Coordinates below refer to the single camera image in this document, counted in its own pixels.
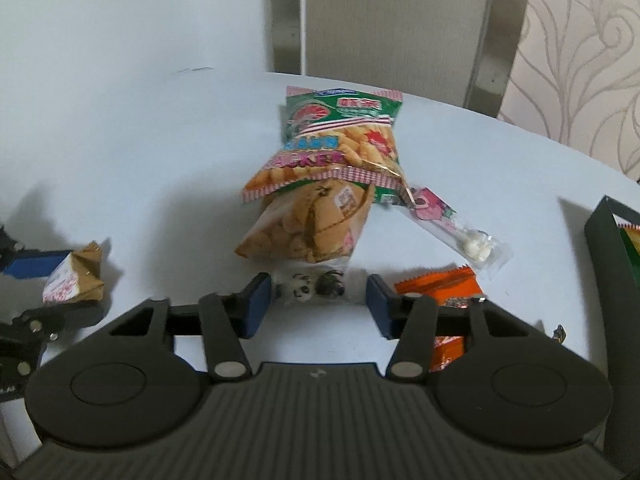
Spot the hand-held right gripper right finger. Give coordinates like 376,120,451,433
365,274,536,382

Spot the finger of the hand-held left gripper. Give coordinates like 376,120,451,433
0,305,106,361
0,226,70,280

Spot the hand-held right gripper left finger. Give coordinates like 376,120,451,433
107,272,274,382

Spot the clear panda candy packet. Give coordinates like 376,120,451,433
270,267,351,309

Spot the tan snack packet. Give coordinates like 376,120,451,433
42,241,108,307

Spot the orange snack packet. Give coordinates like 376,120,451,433
394,266,485,373

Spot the clear biscuit snack bag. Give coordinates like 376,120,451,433
235,180,376,266

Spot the pink lollipop packet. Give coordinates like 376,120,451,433
395,187,514,279

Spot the black shallow box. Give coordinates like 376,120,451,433
584,195,640,456

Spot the green prawn cracker bag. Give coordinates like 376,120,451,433
241,85,407,207

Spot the grey chair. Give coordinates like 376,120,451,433
265,0,534,122

